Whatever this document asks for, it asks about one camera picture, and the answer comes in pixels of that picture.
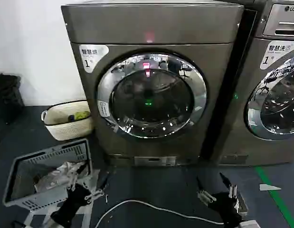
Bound grey plastic laundry basket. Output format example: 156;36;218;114
2;138;94;212

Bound round glass door, chrome ring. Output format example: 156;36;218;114
246;53;294;141

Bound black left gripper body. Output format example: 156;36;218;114
50;182;93;226

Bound black bin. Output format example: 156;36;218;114
0;73;25;124

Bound white woven basket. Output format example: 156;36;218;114
40;100;95;142

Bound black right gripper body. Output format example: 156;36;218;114
209;192;243;227

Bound grey front-load dryer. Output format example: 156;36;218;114
61;3;245;168

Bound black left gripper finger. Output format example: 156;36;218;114
85;171;109;201
67;162;88;191

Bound grey dryer with drawer panel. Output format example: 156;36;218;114
217;0;294;167

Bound green cloth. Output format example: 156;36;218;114
74;110;90;120

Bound pale crumpled clothes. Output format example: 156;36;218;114
33;161;91;193

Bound round glass dryer door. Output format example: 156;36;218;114
97;48;208;144

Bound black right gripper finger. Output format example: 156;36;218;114
196;176;213;203
218;172;238;199

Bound white paper scrap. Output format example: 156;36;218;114
259;183;282;191

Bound white cable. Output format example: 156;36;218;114
94;199;226;228

